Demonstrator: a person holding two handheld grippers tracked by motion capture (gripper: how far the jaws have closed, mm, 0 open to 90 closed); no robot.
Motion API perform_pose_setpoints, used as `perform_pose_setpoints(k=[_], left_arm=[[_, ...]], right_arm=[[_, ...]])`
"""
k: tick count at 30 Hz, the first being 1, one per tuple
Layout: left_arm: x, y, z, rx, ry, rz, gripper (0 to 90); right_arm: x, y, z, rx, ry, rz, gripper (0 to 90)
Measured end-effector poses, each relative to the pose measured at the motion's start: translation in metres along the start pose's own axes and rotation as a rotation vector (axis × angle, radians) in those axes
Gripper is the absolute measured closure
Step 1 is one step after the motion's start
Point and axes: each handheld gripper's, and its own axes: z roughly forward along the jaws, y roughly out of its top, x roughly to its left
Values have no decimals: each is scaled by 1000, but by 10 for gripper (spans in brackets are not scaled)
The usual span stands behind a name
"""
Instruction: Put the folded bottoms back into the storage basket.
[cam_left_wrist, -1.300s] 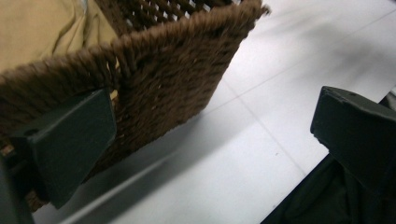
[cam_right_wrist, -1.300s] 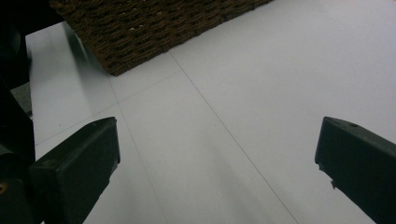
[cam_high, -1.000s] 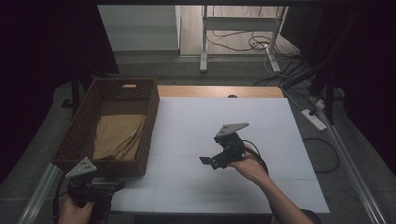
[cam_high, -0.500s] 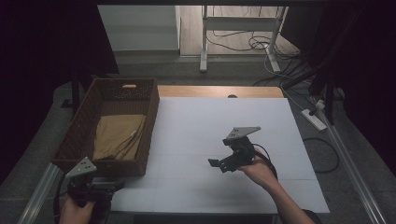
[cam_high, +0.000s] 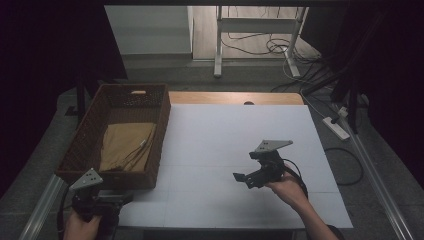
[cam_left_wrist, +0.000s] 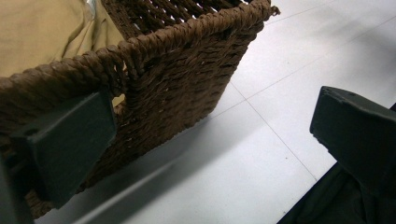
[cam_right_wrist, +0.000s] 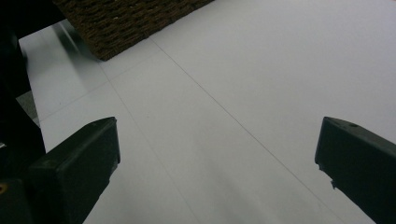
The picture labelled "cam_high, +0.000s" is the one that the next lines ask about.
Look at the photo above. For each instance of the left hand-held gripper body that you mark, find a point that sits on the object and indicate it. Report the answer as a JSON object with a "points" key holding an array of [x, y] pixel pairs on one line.
{"points": [[87, 204]]}

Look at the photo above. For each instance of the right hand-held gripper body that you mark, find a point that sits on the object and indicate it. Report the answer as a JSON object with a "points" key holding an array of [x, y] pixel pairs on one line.
{"points": [[271, 163]]}

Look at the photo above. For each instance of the tan pants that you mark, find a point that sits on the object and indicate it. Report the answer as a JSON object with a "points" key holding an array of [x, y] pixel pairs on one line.
{"points": [[125, 146]]}

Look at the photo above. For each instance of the brown wicker basket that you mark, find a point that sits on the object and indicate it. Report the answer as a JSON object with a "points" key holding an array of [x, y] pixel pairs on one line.
{"points": [[133, 103]]}

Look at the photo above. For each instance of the person's left hand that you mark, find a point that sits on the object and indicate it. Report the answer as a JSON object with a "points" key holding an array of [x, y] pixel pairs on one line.
{"points": [[81, 228]]}

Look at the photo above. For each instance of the person's right hand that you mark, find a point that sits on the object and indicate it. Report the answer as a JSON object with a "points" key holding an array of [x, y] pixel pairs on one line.
{"points": [[290, 191]]}

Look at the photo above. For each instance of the white table mat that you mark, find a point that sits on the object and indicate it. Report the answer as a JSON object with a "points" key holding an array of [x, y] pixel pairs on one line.
{"points": [[206, 140]]}

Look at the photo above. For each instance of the black desk grommet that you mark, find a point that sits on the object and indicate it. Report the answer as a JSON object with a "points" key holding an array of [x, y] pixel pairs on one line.
{"points": [[248, 103]]}

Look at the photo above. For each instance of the white power strip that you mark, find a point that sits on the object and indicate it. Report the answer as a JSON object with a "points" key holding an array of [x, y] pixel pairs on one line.
{"points": [[336, 128]]}

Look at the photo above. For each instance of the black tripod stand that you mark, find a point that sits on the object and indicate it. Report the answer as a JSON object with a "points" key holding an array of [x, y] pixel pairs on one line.
{"points": [[351, 100]]}

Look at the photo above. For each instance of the black metal stand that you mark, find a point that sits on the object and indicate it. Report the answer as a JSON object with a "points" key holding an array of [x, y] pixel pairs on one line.
{"points": [[81, 96]]}

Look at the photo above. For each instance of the grey cabinet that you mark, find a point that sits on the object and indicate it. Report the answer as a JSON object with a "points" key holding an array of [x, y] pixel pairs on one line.
{"points": [[150, 30]]}

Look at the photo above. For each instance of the grey metal rail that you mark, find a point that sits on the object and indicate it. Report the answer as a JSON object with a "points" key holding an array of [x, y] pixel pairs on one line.
{"points": [[380, 186], [41, 208]]}

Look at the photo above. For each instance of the white desk frame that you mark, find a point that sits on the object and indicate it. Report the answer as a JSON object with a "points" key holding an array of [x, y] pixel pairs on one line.
{"points": [[218, 43]]}

